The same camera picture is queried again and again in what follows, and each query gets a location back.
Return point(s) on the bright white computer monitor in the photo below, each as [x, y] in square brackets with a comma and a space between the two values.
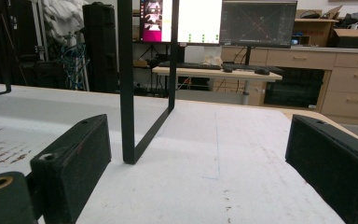
[199, 21]

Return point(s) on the tall black case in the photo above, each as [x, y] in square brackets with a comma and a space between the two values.
[101, 46]

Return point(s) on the black computer mouse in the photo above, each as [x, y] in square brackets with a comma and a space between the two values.
[227, 69]
[262, 71]

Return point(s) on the dark screen computer monitor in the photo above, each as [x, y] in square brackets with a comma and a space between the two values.
[258, 23]

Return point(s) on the black metal rack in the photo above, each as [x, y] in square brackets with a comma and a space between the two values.
[126, 93]

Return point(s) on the silver metal stand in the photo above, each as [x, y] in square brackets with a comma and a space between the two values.
[40, 28]

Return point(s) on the white crumpled cloth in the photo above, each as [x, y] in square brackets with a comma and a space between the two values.
[63, 18]

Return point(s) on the open cardboard box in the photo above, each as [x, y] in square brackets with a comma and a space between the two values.
[315, 31]

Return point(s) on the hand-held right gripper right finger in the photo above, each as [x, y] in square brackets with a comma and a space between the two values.
[332, 161]

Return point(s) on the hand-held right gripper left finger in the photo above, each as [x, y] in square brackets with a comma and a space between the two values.
[71, 165]

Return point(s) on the black keyboard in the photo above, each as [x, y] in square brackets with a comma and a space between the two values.
[248, 67]
[192, 65]

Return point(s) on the light wooden desk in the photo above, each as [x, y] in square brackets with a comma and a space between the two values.
[217, 74]

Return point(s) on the wooden drawer cabinet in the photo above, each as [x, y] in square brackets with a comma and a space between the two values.
[348, 81]

